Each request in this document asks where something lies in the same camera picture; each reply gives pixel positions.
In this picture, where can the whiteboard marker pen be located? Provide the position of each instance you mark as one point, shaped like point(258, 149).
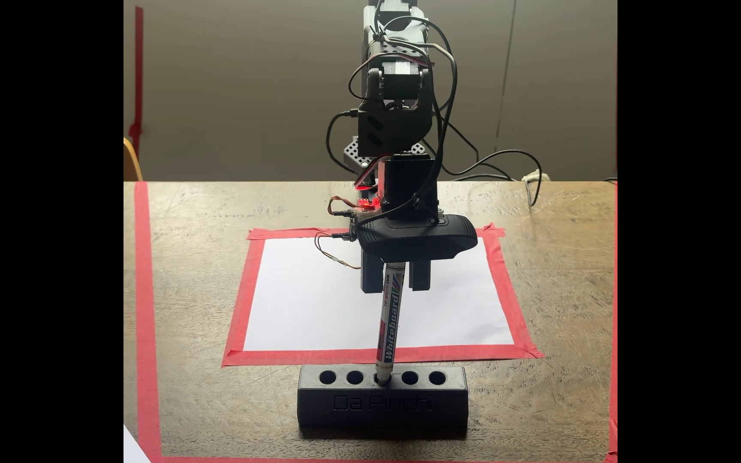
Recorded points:
point(388, 328)

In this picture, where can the black pen holder block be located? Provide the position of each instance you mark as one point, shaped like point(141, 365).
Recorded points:
point(383, 405)

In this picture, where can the black oval webcam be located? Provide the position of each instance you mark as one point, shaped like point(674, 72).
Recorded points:
point(419, 239)

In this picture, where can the small circuit board with LED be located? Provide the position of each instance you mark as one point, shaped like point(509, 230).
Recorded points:
point(367, 204)

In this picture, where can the white paper sheet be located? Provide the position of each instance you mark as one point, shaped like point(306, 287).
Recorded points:
point(306, 302)

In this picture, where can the red tape strip on paper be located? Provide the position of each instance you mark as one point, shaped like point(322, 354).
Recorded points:
point(293, 232)
point(319, 355)
point(505, 289)
point(245, 296)

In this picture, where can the white plug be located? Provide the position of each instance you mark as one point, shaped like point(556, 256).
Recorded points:
point(535, 176)

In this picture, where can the long red table tape strip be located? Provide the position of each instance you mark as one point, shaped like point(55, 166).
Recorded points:
point(377, 460)
point(613, 321)
point(146, 321)

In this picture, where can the wooden chair back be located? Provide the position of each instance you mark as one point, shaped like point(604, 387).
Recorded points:
point(131, 164)

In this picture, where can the white paper corner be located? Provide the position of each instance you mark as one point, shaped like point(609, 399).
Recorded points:
point(132, 450)

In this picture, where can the red strip on wall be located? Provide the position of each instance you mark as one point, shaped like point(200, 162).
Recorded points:
point(139, 77)

